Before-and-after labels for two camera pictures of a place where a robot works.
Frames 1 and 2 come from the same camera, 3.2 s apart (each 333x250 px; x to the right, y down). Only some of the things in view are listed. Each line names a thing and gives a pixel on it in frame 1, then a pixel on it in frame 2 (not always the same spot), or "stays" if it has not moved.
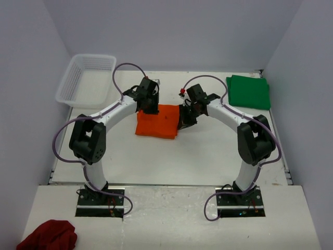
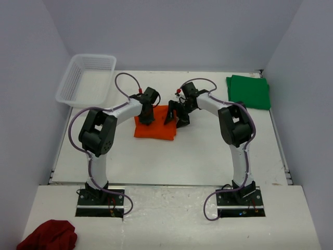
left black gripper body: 151,107 → 147,119
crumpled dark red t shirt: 52,235 stays
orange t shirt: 164,125 stays
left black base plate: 95,204 stays
